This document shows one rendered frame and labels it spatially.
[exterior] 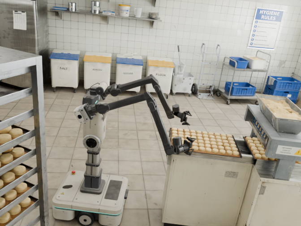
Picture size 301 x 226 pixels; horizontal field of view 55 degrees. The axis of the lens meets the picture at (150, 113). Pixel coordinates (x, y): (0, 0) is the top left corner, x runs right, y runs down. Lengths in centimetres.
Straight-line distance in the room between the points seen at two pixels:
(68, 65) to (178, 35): 244
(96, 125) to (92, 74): 351
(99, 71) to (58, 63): 80
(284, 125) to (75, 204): 189
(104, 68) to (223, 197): 390
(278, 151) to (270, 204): 50
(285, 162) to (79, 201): 178
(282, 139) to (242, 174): 51
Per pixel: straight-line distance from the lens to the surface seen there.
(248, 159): 257
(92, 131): 252
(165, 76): 598
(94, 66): 587
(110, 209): 275
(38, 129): 124
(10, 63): 106
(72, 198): 284
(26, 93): 118
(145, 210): 313
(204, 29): 665
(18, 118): 118
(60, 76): 602
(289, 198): 265
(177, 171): 254
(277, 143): 232
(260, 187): 250
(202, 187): 265
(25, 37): 571
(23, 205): 146
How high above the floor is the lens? 208
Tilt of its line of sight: 23 degrees down
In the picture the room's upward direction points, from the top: 6 degrees clockwise
